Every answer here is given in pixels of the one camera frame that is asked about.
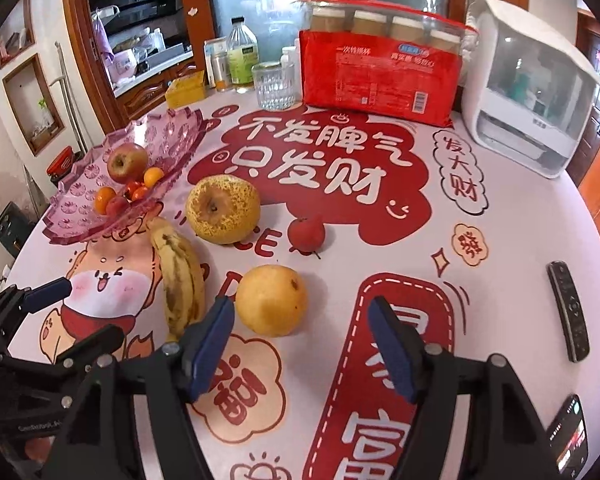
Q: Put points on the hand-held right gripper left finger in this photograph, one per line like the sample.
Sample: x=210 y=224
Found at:
x=210 y=347

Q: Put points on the smooth yellow pear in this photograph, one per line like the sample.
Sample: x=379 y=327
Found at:
x=271 y=300

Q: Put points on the small red crabapple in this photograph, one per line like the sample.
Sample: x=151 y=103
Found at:
x=117 y=206
x=306 y=232

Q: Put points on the small amber bottle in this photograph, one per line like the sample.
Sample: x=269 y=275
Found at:
x=221 y=74

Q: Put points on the printed white tablecloth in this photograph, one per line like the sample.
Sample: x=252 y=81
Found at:
x=480 y=240

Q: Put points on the clear bottle with green label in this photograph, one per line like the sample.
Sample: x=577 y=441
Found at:
x=242 y=60

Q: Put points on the red paper cup package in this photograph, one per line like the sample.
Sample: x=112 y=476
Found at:
x=380 y=80

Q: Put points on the pink plastic fruit bowl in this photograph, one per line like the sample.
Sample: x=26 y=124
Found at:
x=75 y=180

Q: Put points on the white pill bottle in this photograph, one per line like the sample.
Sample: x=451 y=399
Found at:
x=289 y=60

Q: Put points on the red apple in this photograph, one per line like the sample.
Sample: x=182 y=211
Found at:
x=127 y=162

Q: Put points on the white countertop sterilizer appliance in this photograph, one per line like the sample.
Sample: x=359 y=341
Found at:
x=500 y=25

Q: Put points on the red-lidded container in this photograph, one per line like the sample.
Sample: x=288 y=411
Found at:
x=61 y=161

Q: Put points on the yellow box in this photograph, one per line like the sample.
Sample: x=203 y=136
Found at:
x=185 y=91

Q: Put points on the black remote control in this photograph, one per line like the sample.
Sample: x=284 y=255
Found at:
x=569 y=310

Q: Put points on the white carton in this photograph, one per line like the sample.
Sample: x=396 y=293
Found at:
x=211 y=55

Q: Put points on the clear drinking glass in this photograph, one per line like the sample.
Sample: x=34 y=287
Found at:
x=274 y=87

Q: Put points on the small yellow-orange orange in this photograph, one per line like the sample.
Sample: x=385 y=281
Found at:
x=154 y=176

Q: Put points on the cherry tomato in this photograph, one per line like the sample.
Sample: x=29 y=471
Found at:
x=132 y=187
x=141 y=194

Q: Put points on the spotted yellow pear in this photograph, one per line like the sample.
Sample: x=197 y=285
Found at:
x=222 y=210

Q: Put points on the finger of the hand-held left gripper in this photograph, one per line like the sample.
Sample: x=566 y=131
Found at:
x=97 y=342
x=45 y=293

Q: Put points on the wooden-framed wall niche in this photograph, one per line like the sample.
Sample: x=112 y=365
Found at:
x=32 y=105

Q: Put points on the orange tangerine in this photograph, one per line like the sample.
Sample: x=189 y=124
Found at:
x=104 y=198

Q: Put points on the white mop pole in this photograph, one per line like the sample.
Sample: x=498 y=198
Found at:
x=70 y=100

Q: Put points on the black smartphone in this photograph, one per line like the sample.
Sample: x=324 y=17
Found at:
x=570 y=435

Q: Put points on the spotted yellow banana bunch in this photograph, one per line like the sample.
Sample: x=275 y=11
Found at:
x=180 y=280

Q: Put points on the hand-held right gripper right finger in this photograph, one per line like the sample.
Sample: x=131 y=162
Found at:
x=387 y=352

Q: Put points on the wooden kitchen base cabinet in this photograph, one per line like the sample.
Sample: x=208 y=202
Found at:
x=145 y=97

